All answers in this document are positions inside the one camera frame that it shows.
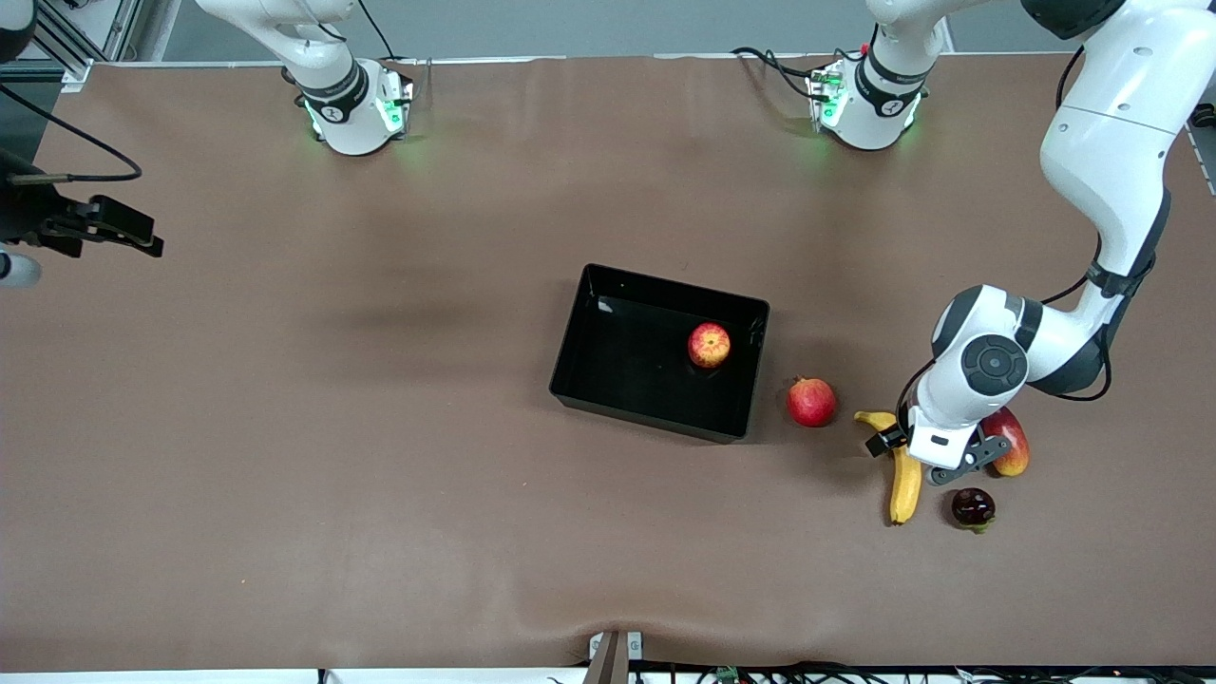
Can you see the red yellow mango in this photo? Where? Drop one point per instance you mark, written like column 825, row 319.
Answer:
column 1015, row 451

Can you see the aluminium frame profile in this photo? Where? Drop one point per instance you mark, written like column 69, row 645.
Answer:
column 85, row 38

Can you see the dark purple mangosteen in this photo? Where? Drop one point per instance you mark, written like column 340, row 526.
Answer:
column 973, row 507

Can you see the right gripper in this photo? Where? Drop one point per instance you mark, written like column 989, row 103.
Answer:
column 21, row 217

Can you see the black plastic box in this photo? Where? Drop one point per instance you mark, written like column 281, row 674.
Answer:
column 636, row 370

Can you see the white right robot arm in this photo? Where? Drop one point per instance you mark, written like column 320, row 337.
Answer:
column 347, row 104

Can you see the red yellow apple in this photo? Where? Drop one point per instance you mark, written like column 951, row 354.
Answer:
column 709, row 345

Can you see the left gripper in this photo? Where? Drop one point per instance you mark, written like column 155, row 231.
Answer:
column 885, row 441

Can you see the yellow banana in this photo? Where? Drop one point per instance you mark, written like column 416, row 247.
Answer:
column 904, row 494

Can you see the red pomegranate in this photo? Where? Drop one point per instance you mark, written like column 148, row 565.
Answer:
column 810, row 402

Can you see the brown table mat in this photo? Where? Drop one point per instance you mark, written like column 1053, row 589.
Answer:
column 380, row 427

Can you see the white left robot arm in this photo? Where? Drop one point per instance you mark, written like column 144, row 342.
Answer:
column 1107, row 142

